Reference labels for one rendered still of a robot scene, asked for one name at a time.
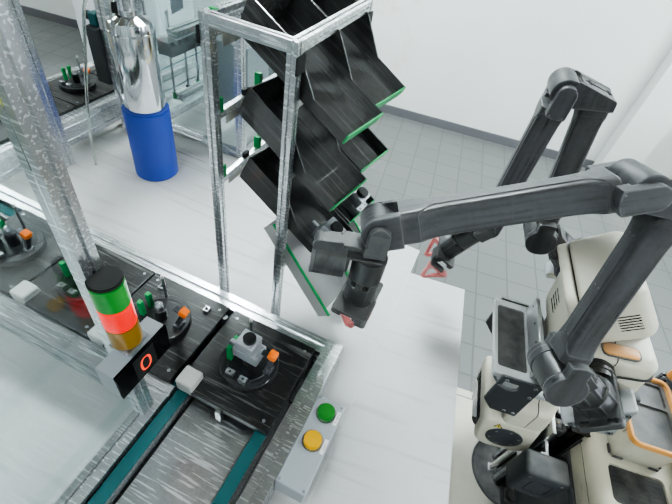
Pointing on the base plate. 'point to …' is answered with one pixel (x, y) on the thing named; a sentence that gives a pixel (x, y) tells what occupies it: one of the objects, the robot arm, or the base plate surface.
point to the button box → (289, 473)
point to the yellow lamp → (126, 338)
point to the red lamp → (119, 323)
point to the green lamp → (117, 302)
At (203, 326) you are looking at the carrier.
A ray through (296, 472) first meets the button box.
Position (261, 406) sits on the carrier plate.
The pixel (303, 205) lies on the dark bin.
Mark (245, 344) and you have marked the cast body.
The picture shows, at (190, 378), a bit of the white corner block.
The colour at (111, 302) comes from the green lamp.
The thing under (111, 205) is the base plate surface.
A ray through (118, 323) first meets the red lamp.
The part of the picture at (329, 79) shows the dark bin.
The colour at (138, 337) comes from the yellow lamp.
